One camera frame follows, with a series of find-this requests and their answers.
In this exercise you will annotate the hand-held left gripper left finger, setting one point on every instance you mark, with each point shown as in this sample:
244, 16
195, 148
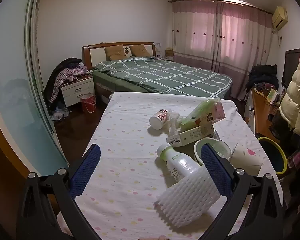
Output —
90, 165

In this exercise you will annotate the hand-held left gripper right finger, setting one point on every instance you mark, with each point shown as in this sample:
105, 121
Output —
215, 167

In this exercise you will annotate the white plastic bowl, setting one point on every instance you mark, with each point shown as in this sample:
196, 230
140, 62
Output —
222, 150

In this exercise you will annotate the white plastic bottle green label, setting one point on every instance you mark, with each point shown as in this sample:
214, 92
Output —
180, 165

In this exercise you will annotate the white foam net sleeve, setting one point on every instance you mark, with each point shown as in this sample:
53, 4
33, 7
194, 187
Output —
187, 200

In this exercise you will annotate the green plastic bag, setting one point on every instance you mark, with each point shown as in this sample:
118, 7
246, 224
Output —
197, 112

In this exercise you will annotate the black bin yellow rim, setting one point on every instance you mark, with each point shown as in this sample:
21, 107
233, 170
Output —
275, 155

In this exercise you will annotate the white supplement bottle red label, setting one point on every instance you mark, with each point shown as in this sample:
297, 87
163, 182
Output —
160, 118

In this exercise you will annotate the beige printed cardboard box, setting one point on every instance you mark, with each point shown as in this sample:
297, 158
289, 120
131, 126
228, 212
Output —
190, 135

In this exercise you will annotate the pink drink carton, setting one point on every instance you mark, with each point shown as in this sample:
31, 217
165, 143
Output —
216, 112

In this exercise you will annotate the crumpled white tissue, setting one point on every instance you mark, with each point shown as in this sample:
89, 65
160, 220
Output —
173, 126

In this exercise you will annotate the red bucket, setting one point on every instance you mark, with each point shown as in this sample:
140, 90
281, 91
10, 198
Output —
88, 103

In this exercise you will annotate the wooden desk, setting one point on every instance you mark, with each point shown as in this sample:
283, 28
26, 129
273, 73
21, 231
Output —
262, 110

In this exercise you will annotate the white nightstand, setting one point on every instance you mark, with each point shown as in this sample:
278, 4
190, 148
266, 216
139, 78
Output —
77, 90

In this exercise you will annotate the green yellow book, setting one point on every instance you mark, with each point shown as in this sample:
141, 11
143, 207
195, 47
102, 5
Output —
271, 96

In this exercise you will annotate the dark jacket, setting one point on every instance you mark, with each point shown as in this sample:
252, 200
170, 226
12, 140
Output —
52, 80

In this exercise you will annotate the pile of dark clothes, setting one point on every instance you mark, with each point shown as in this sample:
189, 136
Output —
262, 76

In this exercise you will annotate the cream puffer jacket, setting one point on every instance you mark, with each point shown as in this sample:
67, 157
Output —
295, 97

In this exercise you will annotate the green plaid quilt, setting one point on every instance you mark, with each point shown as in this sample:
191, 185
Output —
160, 75

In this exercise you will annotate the wooden bed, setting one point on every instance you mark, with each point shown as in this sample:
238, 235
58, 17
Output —
95, 52

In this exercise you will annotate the frosted glass sliding door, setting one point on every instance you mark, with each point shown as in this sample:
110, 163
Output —
15, 80

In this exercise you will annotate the brown pillow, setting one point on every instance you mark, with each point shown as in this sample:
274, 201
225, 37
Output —
140, 50
115, 52

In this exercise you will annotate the small cardboard box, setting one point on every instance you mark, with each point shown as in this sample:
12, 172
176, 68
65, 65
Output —
169, 52

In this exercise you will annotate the pink sheer curtain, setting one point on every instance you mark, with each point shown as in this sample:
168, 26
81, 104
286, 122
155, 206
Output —
202, 42

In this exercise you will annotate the black television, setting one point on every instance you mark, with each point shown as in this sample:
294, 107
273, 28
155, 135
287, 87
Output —
291, 67

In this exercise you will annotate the beige air conditioner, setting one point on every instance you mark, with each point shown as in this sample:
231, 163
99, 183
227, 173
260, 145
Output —
280, 17

